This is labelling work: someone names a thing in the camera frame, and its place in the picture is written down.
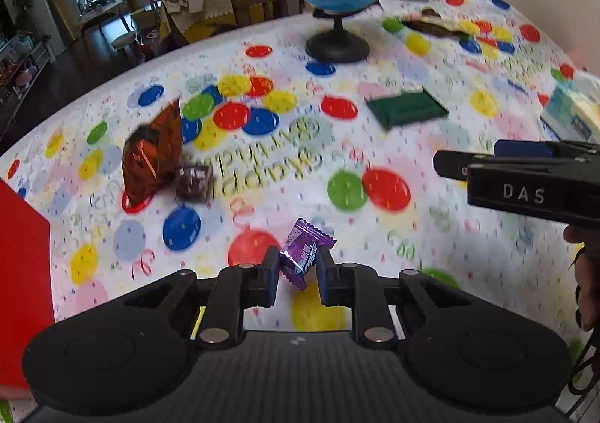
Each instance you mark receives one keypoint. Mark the wooden chair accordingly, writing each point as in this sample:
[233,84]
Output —
[250,12]

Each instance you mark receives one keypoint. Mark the dark tv cabinet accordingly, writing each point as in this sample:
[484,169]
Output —
[23,57]

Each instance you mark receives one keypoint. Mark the small brown candy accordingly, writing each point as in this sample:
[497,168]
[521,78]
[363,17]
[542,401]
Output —
[195,182]

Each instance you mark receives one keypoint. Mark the colourful balloon tablecloth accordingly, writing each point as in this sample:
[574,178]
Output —
[288,138]

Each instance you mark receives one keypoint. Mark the dark red foil snack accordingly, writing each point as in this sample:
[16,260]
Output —
[151,154]

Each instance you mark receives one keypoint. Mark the person's right hand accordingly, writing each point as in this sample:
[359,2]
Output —
[586,271]

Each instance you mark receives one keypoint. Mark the red white cardboard box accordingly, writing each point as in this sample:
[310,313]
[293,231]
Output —
[26,295]

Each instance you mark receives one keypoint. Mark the green rectangular packet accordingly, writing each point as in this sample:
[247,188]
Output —
[406,108]

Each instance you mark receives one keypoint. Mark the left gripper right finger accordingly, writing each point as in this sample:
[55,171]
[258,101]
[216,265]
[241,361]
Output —
[369,296]

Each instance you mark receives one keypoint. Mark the small white round stool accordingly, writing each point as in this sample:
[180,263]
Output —
[124,40]

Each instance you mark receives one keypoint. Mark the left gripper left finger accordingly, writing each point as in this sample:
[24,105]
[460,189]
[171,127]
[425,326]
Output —
[226,298]

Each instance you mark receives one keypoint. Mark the round coffee table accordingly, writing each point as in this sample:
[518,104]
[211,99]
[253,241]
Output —
[101,13]

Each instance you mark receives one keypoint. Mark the purple candy packet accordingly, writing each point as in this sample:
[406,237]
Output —
[299,252]

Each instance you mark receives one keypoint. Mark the tissue pack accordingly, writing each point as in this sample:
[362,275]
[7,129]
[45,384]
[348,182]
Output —
[572,115]

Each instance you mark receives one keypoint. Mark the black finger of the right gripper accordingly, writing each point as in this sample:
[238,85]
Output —
[554,181]

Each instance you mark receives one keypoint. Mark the dark flat wrapper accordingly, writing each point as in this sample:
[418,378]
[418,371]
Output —
[429,22]

